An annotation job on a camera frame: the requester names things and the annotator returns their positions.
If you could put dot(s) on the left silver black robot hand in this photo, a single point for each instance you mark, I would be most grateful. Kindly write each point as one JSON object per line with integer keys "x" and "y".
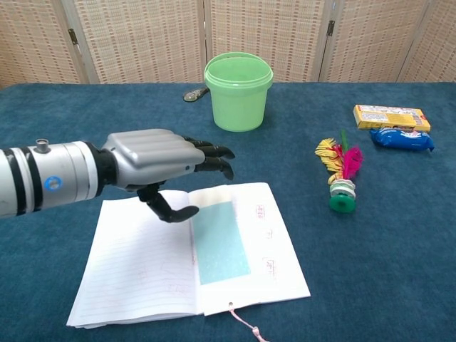
{"x": 149, "y": 156}

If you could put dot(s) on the white paper notebook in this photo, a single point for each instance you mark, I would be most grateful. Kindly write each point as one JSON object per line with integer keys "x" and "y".
{"x": 135, "y": 263}

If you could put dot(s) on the light blue tasselled bookmark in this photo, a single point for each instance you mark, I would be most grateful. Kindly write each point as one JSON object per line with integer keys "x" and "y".
{"x": 221, "y": 246}

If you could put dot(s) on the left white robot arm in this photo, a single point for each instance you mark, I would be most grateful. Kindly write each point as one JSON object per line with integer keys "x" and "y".
{"x": 46, "y": 178}

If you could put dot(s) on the green plastic bucket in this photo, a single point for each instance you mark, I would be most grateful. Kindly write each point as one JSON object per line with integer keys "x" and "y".
{"x": 238, "y": 103}

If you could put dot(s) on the woven folding screen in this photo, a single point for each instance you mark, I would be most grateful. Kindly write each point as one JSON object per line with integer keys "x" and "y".
{"x": 142, "y": 39}

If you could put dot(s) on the colourful feather shuttlecock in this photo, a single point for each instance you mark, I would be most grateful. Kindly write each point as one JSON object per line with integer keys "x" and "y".
{"x": 342, "y": 189}

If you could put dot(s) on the dark blue tablecloth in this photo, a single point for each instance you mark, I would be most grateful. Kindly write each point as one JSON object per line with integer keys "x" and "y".
{"x": 374, "y": 249}

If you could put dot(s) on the yellow cardboard box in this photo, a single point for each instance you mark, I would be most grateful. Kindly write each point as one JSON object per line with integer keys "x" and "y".
{"x": 390, "y": 119}

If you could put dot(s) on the blue cookie packet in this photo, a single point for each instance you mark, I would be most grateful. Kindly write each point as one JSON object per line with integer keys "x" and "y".
{"x": 400, "y": 139}

